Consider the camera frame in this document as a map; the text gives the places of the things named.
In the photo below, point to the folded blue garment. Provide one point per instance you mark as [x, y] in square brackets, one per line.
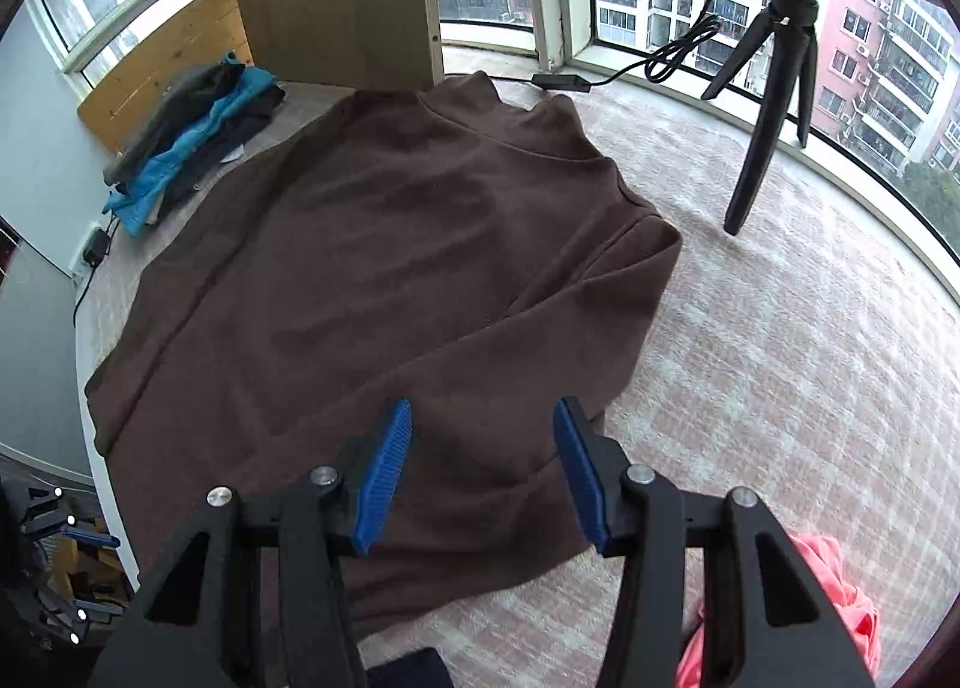
[180, 159]

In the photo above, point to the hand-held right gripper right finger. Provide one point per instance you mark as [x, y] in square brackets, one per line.
[581, 478]

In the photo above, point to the black tripod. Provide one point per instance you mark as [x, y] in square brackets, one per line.
[772, 110]

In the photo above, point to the pine wooden board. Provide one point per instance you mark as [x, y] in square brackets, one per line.
[157, 73]

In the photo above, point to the pink garment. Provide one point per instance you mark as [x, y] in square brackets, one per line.
[840, 583]

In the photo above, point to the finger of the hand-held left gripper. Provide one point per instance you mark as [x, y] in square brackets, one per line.
[105, 611]
[94, 537]

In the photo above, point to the pink plaid table cloth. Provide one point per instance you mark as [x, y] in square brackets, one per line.
[780, 373]

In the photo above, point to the brown sweater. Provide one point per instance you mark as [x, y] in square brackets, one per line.
[390, 260]

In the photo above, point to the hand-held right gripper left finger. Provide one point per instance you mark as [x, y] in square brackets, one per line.
[382, 478]

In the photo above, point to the navy garment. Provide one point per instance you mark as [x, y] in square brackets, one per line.
[405, 669]

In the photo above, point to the folded grey garment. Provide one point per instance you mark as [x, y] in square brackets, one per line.
[180, 103]

